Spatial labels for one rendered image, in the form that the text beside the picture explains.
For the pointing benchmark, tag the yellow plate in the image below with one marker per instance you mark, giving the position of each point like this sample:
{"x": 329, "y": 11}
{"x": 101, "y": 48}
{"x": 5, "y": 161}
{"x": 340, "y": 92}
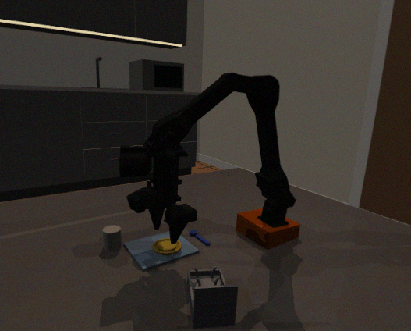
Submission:
{"x": 164, "y": 247}

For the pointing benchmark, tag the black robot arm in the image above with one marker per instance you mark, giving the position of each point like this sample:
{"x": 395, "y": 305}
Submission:
{"x": 163, "y": 144}

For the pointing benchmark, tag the dark grey cylinder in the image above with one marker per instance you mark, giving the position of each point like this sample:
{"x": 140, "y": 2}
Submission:
{"x": 112, "y": 238}

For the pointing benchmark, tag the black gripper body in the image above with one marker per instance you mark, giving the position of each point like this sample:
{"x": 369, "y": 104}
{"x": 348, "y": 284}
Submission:
{"x": 175, "y": 214}

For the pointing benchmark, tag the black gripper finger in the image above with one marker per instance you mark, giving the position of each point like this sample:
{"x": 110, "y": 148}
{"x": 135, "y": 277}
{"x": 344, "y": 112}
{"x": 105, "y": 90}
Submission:
{"x": 175, "y": 231}
{"x": 156, "y": 213}

